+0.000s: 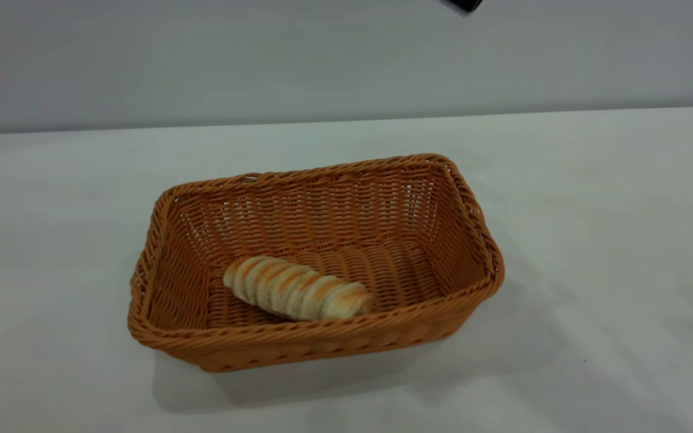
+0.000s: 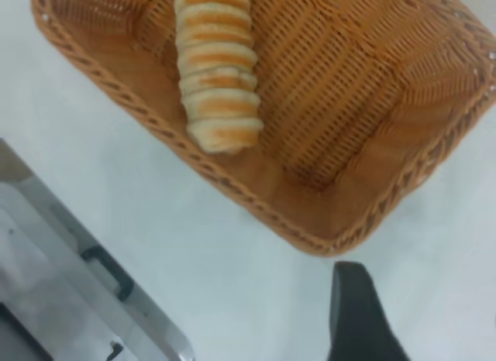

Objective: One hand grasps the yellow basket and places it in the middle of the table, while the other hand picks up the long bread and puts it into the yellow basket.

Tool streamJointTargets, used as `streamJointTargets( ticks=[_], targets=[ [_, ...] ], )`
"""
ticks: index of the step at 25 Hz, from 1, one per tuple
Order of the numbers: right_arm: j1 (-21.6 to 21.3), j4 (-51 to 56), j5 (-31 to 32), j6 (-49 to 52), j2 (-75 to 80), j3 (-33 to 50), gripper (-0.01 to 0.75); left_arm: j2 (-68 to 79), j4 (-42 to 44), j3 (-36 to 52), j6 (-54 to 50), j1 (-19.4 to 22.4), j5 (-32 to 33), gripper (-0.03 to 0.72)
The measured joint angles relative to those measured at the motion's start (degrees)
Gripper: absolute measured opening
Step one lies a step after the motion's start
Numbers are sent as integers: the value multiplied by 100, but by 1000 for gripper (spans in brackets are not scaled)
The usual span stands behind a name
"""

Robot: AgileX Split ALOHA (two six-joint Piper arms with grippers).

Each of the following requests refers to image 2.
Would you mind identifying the black handle bracket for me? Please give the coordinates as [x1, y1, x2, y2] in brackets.
[80, 246, 135, 301]

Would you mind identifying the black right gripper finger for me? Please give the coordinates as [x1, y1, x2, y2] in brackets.
[328, 262, 412, 361]

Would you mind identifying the ridged striped bread roll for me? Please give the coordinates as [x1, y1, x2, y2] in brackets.
[173, 0, 266, 155]

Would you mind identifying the orange woven wicker basket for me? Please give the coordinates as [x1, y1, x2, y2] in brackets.
[30, 0, 496, 258]

